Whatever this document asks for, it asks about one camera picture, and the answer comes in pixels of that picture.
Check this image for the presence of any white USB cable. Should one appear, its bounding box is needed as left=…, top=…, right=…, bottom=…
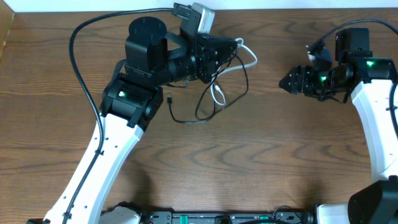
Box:
left=210, top=37, right=259, bottom=107

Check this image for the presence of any black USB cable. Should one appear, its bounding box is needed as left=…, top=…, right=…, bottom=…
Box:
left=166, top=46, right=250, bottom=124

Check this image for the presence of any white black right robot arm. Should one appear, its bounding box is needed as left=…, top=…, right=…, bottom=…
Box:
left=279, top=57, right=397, bottom=223

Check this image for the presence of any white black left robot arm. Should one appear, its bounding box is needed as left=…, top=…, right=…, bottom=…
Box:
left=42, top=17, right=238, bottom=223

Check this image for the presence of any wooden side panel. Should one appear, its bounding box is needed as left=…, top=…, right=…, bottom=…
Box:
left=0, top=0, right=15, bottom=57

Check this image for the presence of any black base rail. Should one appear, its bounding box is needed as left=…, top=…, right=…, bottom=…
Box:
left=137, top=208, right=318, bottom=224

